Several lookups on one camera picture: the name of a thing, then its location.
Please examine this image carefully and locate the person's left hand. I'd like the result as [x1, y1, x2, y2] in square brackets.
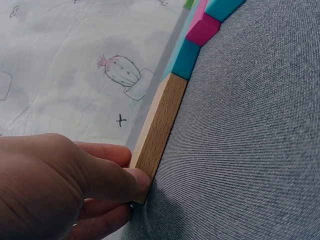
[0, 132, 151, 240]

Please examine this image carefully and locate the long natural wooden block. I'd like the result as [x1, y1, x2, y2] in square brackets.
[129, 72, 189, 205]

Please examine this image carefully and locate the teal block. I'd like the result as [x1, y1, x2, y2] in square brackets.
[161, 0, 202, 81]
[204, 0, 247, 23]

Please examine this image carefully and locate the magenta block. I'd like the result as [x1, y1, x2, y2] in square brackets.
[185, 0, 222, 47]

